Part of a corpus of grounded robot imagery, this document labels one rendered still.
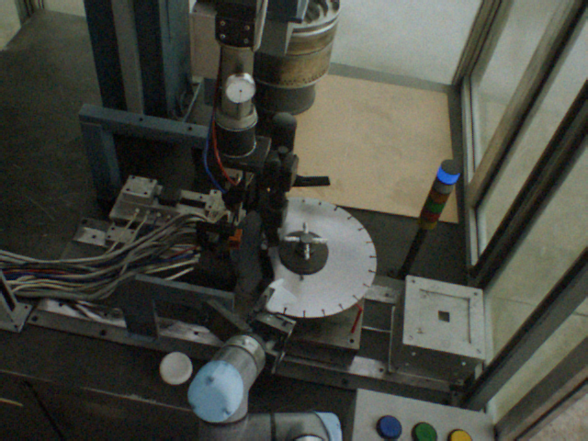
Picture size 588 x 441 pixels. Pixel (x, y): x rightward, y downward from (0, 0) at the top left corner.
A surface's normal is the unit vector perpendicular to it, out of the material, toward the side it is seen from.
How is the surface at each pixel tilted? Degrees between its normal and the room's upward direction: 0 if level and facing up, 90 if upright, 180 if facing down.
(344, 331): 0
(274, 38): 90
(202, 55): 90
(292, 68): 90
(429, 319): 0
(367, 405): 0
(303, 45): 90
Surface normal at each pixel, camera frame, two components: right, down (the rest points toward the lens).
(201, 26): -0.16, 0.76
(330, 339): 0.11, -0.62
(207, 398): -0.26, 0.23
